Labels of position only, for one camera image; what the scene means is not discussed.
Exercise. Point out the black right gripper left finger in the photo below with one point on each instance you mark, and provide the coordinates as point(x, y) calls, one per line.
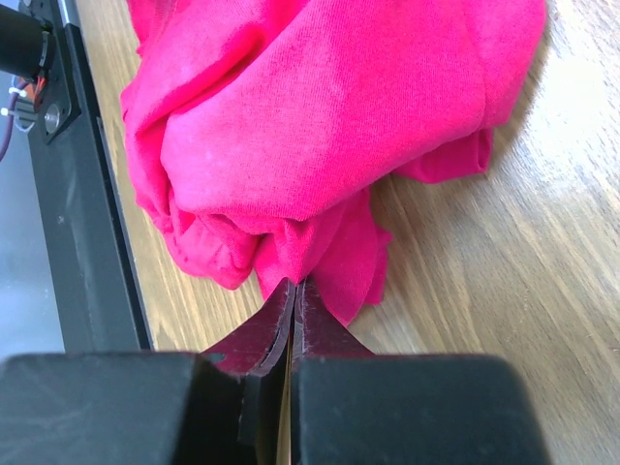
point(257, 348)

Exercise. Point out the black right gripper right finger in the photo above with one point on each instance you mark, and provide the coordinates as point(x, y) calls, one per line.
point(316, 332)

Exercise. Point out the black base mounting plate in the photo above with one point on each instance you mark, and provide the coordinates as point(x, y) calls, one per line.
point(92, 269)

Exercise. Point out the pink t shirt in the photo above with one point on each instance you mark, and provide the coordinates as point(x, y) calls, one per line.
point(255, 129)

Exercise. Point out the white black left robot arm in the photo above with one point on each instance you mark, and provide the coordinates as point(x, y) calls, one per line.
point(27, 44)

